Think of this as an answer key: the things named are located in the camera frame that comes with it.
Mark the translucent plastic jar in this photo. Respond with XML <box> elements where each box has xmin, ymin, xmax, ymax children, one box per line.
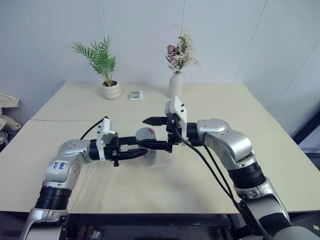
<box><xmin>141</xmin><ymin>141</ymin><xmax>158</xmax><ymax>167</ymax></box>

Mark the black under-table frame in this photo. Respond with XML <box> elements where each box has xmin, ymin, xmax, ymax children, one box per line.
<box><xmin>62</xmin><ymin>213</ymin><xmax>253</xmax><ymax>240</ymax></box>

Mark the dried flower bouquet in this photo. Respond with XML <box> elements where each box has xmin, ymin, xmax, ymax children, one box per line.
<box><xmin>165</xmin><ymin>22</ymin><xmax>202</xmax><ymax>75</ymax></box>

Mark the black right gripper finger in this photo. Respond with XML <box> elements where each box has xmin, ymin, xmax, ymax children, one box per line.
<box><xmin>142</xmin><ymin>116</ymin><xmax>168</xmax><ymax>127</ymax></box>
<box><xmin>136</xmin><ymin>139</ymin><xmax>169</xmax><ymax>151</ymax></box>

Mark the white plastic item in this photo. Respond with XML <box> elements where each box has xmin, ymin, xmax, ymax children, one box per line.
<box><xmin>0</xmin><ymin>114</ymin><xmax>22</xmax><ymax>146</ymax></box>

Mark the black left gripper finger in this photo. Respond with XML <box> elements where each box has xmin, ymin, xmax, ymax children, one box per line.
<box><xmin>118</xmin><ymin>136</ymin><xmax>138</xmax><ymax>147</ymax></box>
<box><xmin>120</xmin><ymin>148</ymin><xmax>149</xmax><ymax>161</ymax></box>

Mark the green palm plant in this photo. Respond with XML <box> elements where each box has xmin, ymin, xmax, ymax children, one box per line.
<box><xmin>70</xmin><ymin>36</ymin><xmax>118</xmax><ymax>87</ymax></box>

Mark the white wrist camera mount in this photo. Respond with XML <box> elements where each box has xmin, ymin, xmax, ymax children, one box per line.
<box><xmin>163</xmin><ymin>95</ymin><xmax>188</xmax><ymax>140</ymax></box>
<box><xmin>95</xmin><ymin>117</ymin><xmax>119</xmax><ymax>161</ymax></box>

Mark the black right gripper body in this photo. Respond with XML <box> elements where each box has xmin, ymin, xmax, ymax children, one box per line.
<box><xmin>165</xmin><ymin>113</ymin><xmax>182</xmax><ymax>154</ymax></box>

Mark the grey jar lid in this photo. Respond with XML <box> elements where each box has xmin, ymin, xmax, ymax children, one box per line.
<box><xmin>134</xmin><ymin>126</ymin><xmax>157</xmax><ymax>143</ymax></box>

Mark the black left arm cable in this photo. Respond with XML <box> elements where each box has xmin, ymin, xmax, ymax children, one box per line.
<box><xmin>79</xmin><ymin>115</ymin><xmax>109</xmax><ymax>140</ymax></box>

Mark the cream ribbed plant pot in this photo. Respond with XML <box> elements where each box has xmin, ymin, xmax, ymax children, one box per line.
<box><xmin>101</xmin><ymin>80</ymin><xmax>122</xmax><ymax>100</ymax></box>

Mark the small white green-printed box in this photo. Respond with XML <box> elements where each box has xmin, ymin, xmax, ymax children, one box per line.
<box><xmin>129</xmin><ymin>90</ymin><xmax>145</xmax><ymax>101</ymax></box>

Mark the clear plastic box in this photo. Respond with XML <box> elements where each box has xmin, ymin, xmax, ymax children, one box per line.
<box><xmin>154</xmin><ymin>148</ymin><xmax>173</xmax><ymax>168</ymax></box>

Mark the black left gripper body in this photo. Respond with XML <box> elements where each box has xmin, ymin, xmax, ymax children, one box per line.
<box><xmin>103</xmin><ymin>135</ymin><xmax>124</xmax><ymax>168</ymax></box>

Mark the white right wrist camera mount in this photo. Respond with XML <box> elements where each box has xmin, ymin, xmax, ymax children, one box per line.
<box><xmin>163</xmin><ymin>95</ymin><xmax>188</xmax><ymax>140</ymax></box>

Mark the white ceramic vase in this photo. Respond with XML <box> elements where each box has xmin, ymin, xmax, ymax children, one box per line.
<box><xmin>168</xmin><ymin>73</ymin><xmax>185</xmax><ymax>100</ymax></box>

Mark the white crumpled bag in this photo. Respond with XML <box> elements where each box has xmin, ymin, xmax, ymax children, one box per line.
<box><xmin>0</xmin><ymin>92</ymin><xmax>20</xmax><ymax>110</ymax></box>

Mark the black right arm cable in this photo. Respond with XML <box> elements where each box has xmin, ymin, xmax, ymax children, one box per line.
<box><xmin>173</xmin><ymin>127</ymin><xmax>242</xmax><ymax>210</ymax></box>
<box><xmin>202</xmin><ymin>144</ymin><xmax>237</xmax><ymax>201</ymax></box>

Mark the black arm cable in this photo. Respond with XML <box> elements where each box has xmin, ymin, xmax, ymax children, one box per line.
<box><xmin>202</xmin><ymin>144</ymin><xmax>237</xmax><ymax>201</ymax></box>
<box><xmin>79</xmin><ymin>115</ymin><xmax>109</xmax><ymax>140</ymax></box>
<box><xmin>173</xmin><ymin>127</ymin><xmax>242</xmax><ymax>210</ymax></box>

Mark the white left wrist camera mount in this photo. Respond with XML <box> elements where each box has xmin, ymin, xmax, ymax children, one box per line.
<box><xmin>95</xmin><ymin>117</ymin><xmax>119</xmax><ymax>161</ymax></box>

